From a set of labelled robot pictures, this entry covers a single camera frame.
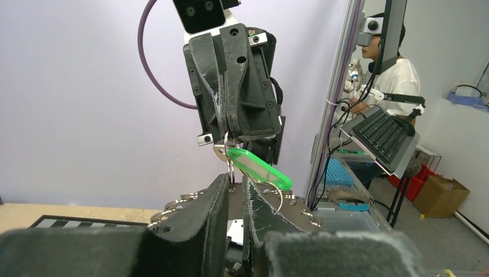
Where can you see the metal disc with keyrings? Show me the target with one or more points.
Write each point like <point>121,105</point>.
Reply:
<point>267,206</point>

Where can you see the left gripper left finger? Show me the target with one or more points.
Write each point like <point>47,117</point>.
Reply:
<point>120,251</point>

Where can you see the blue tray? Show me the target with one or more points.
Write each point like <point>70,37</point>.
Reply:
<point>336,174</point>

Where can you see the cardboard box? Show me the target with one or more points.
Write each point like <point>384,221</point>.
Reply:
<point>440,197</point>

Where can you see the green key tag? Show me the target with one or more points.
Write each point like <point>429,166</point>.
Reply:
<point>255,167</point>

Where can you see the silver key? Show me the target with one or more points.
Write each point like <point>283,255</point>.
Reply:
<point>219,150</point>

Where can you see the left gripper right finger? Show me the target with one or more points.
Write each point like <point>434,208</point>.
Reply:
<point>343,253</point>

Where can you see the person in white shirt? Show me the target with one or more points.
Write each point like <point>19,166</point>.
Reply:
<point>402,78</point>

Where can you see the black white chessboard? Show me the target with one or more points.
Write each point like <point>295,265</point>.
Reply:
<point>55,221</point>

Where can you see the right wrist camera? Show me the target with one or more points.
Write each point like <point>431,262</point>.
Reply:
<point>199,17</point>

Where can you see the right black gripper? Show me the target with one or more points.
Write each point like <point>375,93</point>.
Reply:
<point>235,93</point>

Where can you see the laptop keyboard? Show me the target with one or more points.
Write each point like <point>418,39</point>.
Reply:
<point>385,138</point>

